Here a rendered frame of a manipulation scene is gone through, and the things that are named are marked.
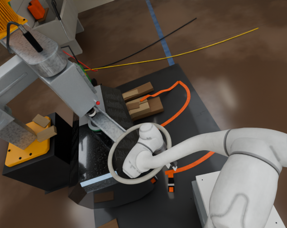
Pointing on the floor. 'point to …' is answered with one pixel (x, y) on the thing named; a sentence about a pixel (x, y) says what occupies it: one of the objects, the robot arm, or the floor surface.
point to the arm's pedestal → (199, 203)
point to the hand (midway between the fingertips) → (170, 165)
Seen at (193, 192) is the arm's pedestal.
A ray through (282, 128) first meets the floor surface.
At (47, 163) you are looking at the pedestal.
